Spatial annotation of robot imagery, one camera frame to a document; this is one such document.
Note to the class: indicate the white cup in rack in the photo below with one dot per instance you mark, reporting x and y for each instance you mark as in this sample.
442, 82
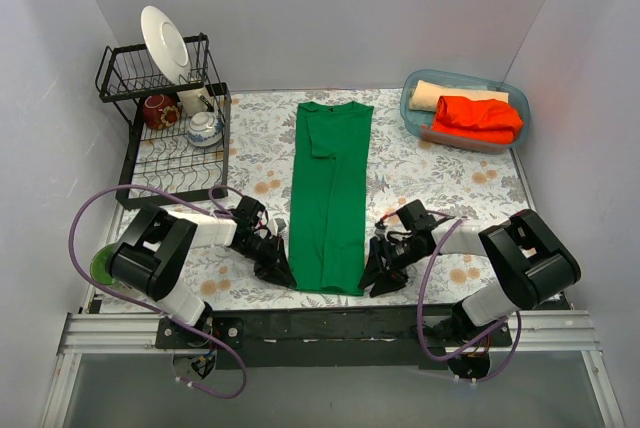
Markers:
196, 101

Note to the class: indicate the white blue teapot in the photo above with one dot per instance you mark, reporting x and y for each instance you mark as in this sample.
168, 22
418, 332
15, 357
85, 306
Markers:
205, 129

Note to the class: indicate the black wire dish rack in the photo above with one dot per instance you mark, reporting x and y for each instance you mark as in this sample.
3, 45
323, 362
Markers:
164, 158

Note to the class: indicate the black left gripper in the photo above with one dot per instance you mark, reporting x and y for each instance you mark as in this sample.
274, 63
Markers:
272, 261

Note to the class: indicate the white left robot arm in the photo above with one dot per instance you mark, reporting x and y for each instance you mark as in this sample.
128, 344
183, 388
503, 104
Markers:
150, 255

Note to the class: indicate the orange rolled t shirt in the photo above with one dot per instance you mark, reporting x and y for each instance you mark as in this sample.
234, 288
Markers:
491, 121

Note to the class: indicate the beige rolled t shirt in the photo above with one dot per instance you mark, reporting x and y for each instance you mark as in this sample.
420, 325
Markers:
426, 95

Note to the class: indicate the red floral bowl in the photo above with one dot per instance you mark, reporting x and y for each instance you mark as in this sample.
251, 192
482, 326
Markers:
160, 112

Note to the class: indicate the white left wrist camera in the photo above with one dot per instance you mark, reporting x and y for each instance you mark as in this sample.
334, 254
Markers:
276, 226

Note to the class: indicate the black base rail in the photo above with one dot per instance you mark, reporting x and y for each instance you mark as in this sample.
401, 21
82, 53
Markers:
306, 337

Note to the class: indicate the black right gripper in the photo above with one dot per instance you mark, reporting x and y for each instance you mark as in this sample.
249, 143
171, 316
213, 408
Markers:
382, 260

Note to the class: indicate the white plate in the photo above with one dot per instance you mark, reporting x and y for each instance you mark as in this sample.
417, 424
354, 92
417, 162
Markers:
165, 45

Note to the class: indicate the clear blue plastic bin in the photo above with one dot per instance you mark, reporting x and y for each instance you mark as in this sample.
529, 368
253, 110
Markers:
418, 122

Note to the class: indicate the green t shirt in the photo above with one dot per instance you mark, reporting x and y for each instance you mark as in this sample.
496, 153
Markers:
328, 197

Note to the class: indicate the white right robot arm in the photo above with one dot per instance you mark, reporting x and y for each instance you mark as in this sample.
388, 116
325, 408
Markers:
530, 263

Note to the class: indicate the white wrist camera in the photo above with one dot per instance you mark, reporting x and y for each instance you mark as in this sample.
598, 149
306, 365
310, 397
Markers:
276, 226
380, 229

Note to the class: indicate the green floral mug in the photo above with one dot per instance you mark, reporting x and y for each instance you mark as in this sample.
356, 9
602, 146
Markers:
98, 266

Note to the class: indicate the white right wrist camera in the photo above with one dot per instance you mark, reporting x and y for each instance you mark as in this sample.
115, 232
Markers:
380, 229

